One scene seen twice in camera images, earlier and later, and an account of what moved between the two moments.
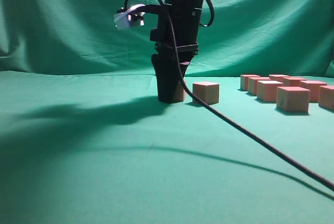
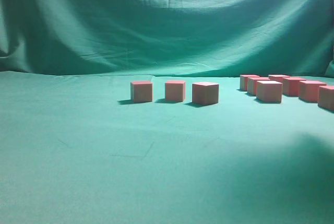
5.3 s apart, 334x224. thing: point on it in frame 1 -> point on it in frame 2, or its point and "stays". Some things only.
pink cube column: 208,92 stays
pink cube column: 293,99 -> 141,91
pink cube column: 180,95 stays
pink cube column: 313,86 stays
